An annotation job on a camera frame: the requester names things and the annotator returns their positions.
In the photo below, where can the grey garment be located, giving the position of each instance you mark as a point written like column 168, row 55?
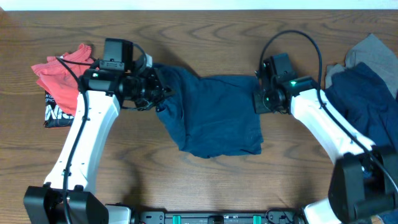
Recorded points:
column 376, row 55

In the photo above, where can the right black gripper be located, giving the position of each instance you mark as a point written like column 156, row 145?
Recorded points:
column 259, row 105

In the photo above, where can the folded black printed t-shirt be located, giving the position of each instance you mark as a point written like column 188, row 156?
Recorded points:
column 54, row 116

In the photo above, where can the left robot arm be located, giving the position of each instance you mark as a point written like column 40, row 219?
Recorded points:
column 68, row 192

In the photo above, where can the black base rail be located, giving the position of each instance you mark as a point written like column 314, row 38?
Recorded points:
column 217, row 217

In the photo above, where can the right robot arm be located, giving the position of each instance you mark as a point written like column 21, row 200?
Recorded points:
column 360, row 187

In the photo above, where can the blue garment in pile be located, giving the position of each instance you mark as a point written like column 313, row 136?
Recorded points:
column 362, row 97

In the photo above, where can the folded red t-shirt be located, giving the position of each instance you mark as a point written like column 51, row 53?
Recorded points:
column 55, row 79

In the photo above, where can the dark blue denim shorts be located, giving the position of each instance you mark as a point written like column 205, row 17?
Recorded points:
column 211, row 116

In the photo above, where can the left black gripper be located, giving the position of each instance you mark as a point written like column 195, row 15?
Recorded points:
column 158, row 90

